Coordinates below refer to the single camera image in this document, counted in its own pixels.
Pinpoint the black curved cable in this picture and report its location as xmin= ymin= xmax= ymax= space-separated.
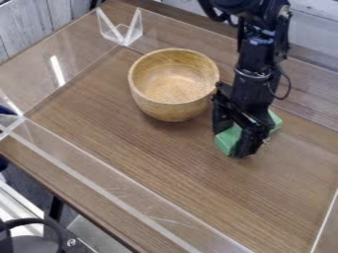
xmin=0 ymin=217 xmax=67 ymax=253

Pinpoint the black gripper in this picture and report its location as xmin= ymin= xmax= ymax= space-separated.
xmin=213 ymin=68 xmax=277 ymax=158

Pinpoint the black table leg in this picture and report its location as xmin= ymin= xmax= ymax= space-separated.
xmin=50 ymin=197 xmax=65 ymax=221

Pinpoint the brown wooden bowl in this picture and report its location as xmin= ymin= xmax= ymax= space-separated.
xmin=129 ymin=47 xmax=219 ymax=122

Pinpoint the blue object at edge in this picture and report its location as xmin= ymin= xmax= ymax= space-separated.
xmin=0 ymin=104 xmax=18 ymax=172

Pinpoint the metal base plate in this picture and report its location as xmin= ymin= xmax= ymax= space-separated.
xmin=67 ymin=215 xmax=133 ymax=253

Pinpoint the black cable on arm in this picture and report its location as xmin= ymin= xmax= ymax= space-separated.
xmin=268 ymin=64 xmax=293 ymax=101

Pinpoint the clear acrylic corner bracket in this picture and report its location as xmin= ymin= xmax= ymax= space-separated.
xmin=95 ymin=8 xmax=143 ymax=46

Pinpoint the clear acrylic tray wall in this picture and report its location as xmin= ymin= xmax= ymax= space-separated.
xmin=0 ymin=101 xmax=254 ymax=253

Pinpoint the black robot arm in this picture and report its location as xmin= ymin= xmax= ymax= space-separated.
xmin=198 ymin=0 xmax=292 ymax=158

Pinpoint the green rectangular block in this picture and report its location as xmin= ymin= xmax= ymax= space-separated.
xmin=214 ymin=113 xmax=282 ymax=158

